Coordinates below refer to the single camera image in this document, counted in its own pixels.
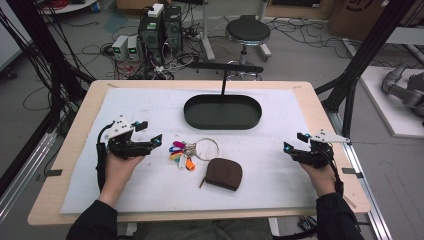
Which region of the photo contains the right hand-held gripper cable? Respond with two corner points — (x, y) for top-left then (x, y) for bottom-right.
(324, 143), (345, 197)

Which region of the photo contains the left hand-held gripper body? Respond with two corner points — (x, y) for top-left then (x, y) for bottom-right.
(101, 115), (154, 160)

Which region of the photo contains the grey power supply unit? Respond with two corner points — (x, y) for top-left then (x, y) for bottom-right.
(127, 35), (141, 62)
(111, 35), (130, 62)

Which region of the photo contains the person's right hand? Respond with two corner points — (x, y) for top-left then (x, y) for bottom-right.
(298, 161), (338, 198)

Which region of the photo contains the cardboard box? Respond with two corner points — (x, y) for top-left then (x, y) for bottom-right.
(327, 0), (424, 42)

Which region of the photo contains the white box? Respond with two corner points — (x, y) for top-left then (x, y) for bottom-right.
(147, 3), (165, 19)

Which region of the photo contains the black oval tray with hanger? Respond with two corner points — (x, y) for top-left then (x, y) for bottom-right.
(182, 61), (265, 131)

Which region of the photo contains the black frame post with cables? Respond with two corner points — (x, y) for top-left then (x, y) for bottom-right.
(0, 0), (96, 198)

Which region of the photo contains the brown zip pouch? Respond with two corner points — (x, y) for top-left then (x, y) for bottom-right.
(198, 157), (244, 192)

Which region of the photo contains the aluminium rail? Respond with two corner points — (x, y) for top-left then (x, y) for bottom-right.
(327, 109), (395, 240)
(0, 129), (60, 223)

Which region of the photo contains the white panel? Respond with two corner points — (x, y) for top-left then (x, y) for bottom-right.
(0, 0), (33, 73)

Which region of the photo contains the white round table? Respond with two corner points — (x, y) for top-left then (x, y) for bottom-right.
(39, 0), (99, 15)

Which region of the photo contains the white desk leg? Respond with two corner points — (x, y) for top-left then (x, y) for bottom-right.
(199, 0), (216, 62)
(257, 0), (273, 63)

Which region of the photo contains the black round stool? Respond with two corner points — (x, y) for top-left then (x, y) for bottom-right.
(224, 14), (273, 81)

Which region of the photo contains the black computer tower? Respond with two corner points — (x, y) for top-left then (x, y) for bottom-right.
(162, 5), (184, 53)
(137, 12), (165, 66)

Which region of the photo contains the person's left hand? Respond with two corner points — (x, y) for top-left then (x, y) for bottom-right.
(98, 153), (146, 203)

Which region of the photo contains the white power strip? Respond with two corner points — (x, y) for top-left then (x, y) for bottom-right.
(151, 64), (168, 76)

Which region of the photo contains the white floor board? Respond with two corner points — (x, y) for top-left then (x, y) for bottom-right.
(359, 65), (424, 140)

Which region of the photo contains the key ring with colourful tags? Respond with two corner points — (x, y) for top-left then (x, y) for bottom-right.
(168, 137), (221, 172)

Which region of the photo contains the left hand-held gripper cable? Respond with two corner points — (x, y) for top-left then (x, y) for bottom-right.
(95, 121), (116, 195)

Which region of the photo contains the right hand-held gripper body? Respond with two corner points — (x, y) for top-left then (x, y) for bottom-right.
(290, 128), (352, 170)

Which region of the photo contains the hand-held gripper cable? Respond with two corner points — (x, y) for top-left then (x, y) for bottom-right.
(324, 143), (345, 197)
(95, 121), (116, 195)

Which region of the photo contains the thin wooden stick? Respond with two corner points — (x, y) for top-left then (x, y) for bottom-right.
(343, 195), (357, 210)

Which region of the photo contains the white table mat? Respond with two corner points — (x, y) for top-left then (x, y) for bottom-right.
(59, 87), (320, 215)

